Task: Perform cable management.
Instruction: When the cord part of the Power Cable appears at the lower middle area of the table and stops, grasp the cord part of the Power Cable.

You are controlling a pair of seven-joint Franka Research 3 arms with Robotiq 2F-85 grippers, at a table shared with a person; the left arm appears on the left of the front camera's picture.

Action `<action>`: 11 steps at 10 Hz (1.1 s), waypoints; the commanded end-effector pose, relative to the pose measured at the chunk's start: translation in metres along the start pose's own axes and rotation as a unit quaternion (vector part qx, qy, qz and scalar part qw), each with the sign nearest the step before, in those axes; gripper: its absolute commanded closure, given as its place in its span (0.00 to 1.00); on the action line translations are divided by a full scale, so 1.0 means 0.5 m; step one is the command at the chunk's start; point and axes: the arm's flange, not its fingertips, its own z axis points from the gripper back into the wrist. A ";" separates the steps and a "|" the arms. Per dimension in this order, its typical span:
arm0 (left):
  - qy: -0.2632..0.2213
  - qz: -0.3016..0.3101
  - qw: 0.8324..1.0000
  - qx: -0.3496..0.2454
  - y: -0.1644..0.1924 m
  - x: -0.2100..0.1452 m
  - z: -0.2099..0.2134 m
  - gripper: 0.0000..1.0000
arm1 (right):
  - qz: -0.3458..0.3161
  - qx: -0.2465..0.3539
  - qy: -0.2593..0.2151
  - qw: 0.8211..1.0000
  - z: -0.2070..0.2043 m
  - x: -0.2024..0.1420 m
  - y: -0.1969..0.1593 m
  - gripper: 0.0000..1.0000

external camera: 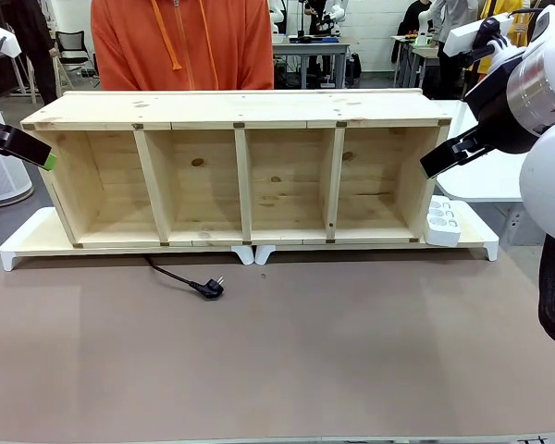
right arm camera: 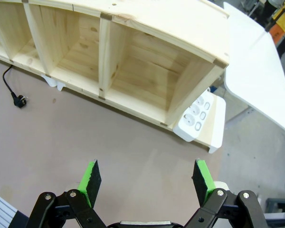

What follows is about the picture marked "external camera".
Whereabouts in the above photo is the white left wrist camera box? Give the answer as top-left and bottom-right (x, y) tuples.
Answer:
(0, 18), (20, 59)

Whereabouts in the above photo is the long wood-topped white riser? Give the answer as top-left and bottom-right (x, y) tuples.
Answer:
(0, 206), (256, 273)

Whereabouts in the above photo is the four-compartment wooden shelf box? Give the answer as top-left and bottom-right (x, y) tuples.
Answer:
(20, 88), (453, 250)

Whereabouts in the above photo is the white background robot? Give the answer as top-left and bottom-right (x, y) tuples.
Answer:
(270, 0), (349, 37)

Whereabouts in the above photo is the black power cable with plug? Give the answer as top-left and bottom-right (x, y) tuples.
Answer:
(142, 254), (227, 302)

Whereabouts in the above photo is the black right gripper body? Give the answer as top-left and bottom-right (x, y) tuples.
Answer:
(464, 59), (537, 154)

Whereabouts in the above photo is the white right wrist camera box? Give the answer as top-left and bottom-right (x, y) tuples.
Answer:
(445, 13), (514, 57)

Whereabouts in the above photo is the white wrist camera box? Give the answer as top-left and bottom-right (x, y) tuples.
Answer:
(445, 13), (514, 57)
(0, 18), (20, 59)

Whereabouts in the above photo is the seated bystander in black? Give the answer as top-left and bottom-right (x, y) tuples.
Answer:
(390, 0), (440, 64)

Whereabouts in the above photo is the wooden step stool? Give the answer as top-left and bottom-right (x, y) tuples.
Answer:
(53, 57), (76, 96)

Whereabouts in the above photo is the grey metal background table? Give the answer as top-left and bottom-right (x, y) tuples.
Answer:
(272, 39), (352, 89)

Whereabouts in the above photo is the bystander in yellow jacket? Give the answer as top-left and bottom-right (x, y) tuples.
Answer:
(480, 0), (540, 75)

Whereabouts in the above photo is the white power strip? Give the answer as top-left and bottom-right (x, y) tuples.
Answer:
(424, 194), (464, 247)

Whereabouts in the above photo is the black office chair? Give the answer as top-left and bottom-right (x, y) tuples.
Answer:
(54, 30), (96, 89)

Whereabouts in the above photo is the person in orange hoodie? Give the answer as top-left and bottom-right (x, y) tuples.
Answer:
(91, 0), (275, 92)

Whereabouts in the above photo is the short wood-topped white riser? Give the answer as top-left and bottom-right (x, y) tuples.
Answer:
(254, 203), (500, 265)

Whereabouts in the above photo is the bystander in black clothes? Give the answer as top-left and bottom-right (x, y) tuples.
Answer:
(4, 0), (59, 105)

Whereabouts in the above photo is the bystander in grey top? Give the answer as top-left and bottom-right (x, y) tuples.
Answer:
(432, 0), (481, 101)

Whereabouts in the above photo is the white side table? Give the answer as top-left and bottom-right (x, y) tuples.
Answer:
(434, 99), (545, 246)

